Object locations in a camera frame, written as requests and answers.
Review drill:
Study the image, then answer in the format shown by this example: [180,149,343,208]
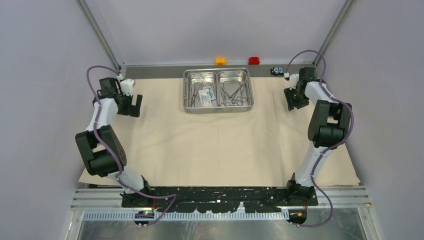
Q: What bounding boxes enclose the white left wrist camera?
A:
[117,74,136,97]

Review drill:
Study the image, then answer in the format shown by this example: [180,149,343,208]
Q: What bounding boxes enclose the blue owl number tag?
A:
[270,66,285,76]

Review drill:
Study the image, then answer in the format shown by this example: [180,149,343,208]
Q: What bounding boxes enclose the steel scissors pile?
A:
[218,83,248,107]

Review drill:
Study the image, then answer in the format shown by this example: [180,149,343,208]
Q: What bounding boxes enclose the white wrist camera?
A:
[284,72,300,90]
[117,74,136,97]

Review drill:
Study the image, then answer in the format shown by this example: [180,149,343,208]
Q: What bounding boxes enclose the steel mesh instrument tray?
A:
[182,67,254,114]

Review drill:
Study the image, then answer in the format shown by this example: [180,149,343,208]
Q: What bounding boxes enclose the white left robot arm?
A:
[75,77,154,207]

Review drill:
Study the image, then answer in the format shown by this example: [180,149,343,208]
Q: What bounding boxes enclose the cream cloth wrap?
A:
[78,76,361,188]

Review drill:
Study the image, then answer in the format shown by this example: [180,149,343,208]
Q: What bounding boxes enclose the red block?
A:
[248,56,260,65]

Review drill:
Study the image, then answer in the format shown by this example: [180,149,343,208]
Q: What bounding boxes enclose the yellow block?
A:
[214,57,227,66]

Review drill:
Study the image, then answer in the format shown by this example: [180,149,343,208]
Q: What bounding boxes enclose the steel forceps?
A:
[189,77,205,107]

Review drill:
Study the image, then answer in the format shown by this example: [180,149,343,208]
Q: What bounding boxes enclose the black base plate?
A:
[121,186,318,214]

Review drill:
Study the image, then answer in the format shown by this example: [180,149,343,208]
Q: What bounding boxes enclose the green white sterile packet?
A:
[197,86,217,108]

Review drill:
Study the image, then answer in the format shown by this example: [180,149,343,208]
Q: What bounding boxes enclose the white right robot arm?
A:
[283,67,353,205]

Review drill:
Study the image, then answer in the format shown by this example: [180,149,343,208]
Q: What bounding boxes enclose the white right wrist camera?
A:
[284,72,300,90]

